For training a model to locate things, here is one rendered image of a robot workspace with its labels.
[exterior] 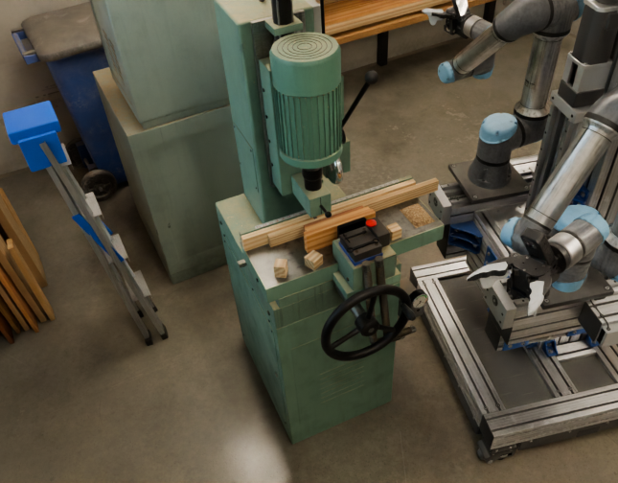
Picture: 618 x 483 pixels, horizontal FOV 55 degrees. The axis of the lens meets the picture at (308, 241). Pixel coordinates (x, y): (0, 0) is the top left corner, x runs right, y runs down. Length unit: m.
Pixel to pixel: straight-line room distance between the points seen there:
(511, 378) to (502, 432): 0.25
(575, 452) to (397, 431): 0.66
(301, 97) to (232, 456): 1.47
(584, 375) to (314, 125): 1.48
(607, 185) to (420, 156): 1.93
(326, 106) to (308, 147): 0.12
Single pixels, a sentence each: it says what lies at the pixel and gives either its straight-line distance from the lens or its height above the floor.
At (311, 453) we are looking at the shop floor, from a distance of 2.42.
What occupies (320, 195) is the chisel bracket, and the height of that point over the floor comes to 1.07.
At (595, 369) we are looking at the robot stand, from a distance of 2.54.
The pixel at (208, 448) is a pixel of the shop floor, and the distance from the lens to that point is 2.49.
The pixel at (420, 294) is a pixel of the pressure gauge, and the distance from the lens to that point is 1.97.
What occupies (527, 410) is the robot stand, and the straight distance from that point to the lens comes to 2.35.
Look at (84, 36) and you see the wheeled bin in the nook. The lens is 3.26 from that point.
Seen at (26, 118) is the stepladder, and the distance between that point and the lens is 2.20.
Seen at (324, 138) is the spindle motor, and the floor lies 1.29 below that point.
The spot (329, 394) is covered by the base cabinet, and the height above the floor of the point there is 0.24.
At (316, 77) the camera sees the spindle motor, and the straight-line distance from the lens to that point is 1.48.
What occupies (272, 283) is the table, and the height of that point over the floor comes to 0.90.
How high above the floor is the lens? 2.15
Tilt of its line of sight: 43 degrees down
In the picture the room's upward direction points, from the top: 4 degrees counter-clockwise
